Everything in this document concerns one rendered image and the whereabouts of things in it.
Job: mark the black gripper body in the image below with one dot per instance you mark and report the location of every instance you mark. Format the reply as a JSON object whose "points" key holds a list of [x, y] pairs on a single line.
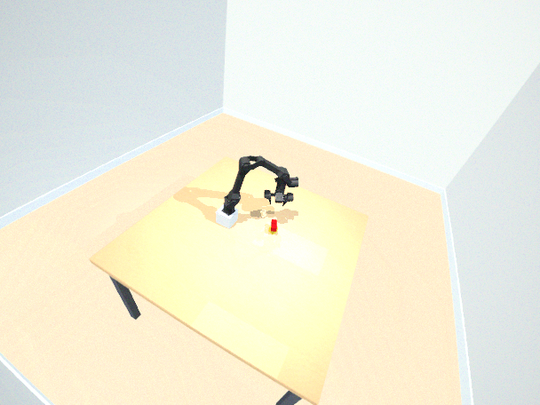
{"points": [[268, 194]]}

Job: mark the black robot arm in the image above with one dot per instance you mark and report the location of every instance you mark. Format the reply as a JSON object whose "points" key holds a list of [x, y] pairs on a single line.
{"points": [[283, 179]]}

